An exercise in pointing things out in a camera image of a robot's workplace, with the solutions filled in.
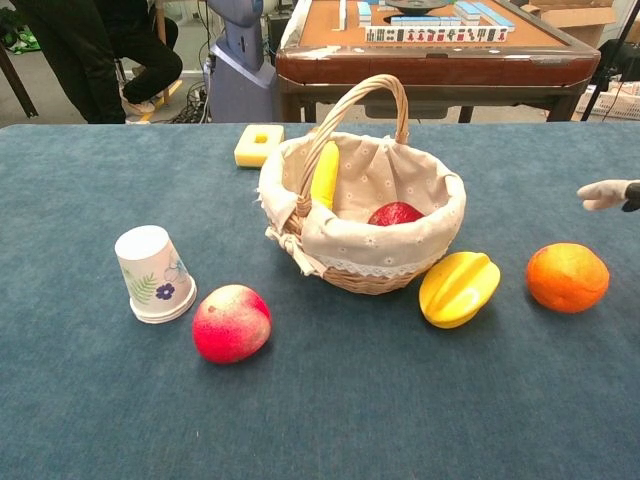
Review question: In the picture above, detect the cardboard box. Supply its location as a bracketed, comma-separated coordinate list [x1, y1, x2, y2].
[519, 0, 632, 49]

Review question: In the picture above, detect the red and yellow peach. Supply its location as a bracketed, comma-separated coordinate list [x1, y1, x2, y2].
[192, 284, 273, 365]

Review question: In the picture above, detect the bundle of black cables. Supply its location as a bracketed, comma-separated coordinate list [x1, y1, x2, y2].
[169, 82, 210, 124]

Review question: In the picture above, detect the brown mahjong table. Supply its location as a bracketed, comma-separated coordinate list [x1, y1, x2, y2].
[275, 0, 602, 124]

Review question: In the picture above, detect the person in black clothes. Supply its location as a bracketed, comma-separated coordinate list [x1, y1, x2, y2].
[12, 0, 184, 125]

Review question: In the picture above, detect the right robot hand grey glove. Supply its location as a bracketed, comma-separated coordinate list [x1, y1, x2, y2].
[576, 179, 640, 213]

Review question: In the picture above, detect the dark red fruit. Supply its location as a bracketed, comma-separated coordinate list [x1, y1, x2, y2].
[367, 201, 426, 227]

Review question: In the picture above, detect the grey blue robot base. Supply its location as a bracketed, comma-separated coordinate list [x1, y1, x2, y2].
[205, 0, 277, 124]

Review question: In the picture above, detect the black tripod stand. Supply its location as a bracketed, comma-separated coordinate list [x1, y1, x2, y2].
[579, 0, 640, 122]

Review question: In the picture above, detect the yellow banana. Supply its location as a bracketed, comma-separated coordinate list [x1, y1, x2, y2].
[310, 140, 341, 211]

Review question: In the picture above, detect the white plastic crate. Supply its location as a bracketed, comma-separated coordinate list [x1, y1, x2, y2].
[574, 79, 640, 122]

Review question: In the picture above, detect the row of face-up mahjong tiles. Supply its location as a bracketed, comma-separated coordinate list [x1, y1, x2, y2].
[364, 25, 509, 44]

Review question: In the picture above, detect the blue table cloth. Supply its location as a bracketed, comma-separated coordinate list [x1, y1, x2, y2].
[0, 122, 640, 480]

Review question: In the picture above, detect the yellow starfruit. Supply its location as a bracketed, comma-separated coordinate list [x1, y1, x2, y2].
[418, 251, 502, 330]

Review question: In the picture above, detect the wicker basket with cloth liner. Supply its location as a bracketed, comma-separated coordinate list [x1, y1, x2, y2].
[256, 73, 468, 296]

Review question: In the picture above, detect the orange fruit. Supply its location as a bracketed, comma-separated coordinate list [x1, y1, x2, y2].
[525, 242, 611, 315]

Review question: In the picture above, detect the yellow sponge block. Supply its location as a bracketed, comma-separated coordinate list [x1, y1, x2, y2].
[233, 124, 286, 169]

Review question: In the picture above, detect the white floral paper cup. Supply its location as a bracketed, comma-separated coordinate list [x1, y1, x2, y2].
[114, 224, 198, 325]

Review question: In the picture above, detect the wall of blue mahjong tiles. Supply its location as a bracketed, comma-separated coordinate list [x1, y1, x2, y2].
[390, 14, 463, 27]

